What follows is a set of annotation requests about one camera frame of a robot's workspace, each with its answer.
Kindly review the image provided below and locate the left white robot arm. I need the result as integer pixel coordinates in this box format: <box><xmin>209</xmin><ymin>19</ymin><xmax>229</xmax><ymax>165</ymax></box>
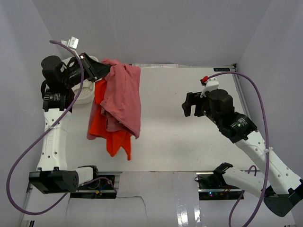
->
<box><xmin>29</xmin><ymin>53</ymin><xmax>110</xmax><ymax>194</ymax></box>

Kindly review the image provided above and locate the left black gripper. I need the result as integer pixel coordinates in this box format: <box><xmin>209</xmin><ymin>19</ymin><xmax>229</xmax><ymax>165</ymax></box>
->
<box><xmin>62</xmin><ymin>52</ymin><xmax>114</xmax><ymax>88</ymax></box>

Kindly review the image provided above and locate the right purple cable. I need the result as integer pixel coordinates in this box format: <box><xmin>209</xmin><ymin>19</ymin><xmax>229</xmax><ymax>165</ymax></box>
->
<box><xmin>208</xmin><ymin>71</ymin><xmax>272</xmax><ymax>227</ymax></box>

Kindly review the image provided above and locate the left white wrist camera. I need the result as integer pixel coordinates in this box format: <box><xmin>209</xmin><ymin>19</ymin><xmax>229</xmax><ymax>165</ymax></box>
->
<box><xmin>61</xmin><ymin>36</ymin><xmax>79</xmax><ymax>50</ymax></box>

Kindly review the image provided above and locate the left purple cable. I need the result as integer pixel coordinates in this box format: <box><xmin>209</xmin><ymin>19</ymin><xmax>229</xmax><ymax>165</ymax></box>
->
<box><xmin>6</xmin><ymin>40</ymin><xmax>117</xmax><ymax>216</ymax></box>

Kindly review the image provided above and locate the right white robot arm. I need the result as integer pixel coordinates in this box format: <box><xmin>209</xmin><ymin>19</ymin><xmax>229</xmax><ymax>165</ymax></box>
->
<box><xmin>182</xmin><ymin>89</ymin><xmax>303</xmax><ymax>217</ymax></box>

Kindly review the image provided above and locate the pink t-shirt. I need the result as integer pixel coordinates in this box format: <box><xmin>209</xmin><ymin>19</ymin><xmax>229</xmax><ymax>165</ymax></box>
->
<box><xmin>88</xmin><ymin>58</ymin><xmax>141</xmax><ymax>139</ymax></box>

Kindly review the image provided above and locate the orange t-shirt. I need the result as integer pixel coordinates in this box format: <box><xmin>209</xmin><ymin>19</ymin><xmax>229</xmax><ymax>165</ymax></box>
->
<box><xmin>87</xmin><ymin>80</ymin><xmax>132</xmax><ymax>161</ymax></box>

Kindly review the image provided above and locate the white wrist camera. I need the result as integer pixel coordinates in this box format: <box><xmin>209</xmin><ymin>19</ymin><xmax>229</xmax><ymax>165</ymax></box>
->
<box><xmin>200</xmin><ymin>76</ymin><xmax>219</xmax><ymax>98</ymax></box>
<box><xmin>61</xmin><ymin>36</ymin><xmax>79</xmax><ymax>50</ymax></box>

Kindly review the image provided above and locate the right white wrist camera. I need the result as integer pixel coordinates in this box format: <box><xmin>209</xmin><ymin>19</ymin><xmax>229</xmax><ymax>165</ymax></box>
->
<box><xmin>200</xmin><ymin>76</ymin><xmax>219</xmax><ymax>98</ymax></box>

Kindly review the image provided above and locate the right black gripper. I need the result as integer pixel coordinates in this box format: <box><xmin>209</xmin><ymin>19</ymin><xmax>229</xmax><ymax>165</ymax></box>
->
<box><xmin>181</xmin><ymin>92</ymin><xmax>221</xmax><ymax>126</ymax></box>

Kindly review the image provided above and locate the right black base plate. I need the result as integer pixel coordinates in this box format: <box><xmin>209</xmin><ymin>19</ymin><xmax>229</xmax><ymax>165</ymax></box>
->
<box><xmin>194</xmin><ymin>172</ymin><xmax>241</xmax><ymax>201</ymax></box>

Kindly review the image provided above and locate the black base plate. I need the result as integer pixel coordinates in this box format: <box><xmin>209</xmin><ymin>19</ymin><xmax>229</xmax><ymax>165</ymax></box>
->
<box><xmin>70</xmin><ymin>173</ymin><xmax>120</xmax><ymax>199</ymax></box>
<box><xmin>194</xmin><ymin>172</ymin><xmax>241</xmax><ymax>201</ymax></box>

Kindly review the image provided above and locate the dark label sticker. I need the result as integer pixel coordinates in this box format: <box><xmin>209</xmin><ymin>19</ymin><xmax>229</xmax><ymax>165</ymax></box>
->
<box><xmin>213</xmin><ymin>68</ymin><xmax>231</xmax><ymax>72</ymax></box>

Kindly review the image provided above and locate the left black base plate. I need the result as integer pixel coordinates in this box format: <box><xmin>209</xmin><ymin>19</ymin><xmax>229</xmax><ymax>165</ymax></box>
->
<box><xmin>70</xmin><ymin>173</ymin><xmax>120</xmax><ymax>199</ymax></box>

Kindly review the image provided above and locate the purple cable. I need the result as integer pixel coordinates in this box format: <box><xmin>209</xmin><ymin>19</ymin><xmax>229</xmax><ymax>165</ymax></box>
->
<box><xmin>208</xmin><ymin>71</ymin><xmax>272</xmax><ymax>227</ymax></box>
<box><xmin>6</xmin><ymin>40</ymin><xmax>117</xmax><ymax>216</ymax></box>

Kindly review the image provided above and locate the white laundry basket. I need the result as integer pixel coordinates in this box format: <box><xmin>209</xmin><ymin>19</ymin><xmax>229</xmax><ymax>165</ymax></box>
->
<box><xmin>72</xmin><ymin>55</ymin><xmax>98</xmax><ymax>105</ymax></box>

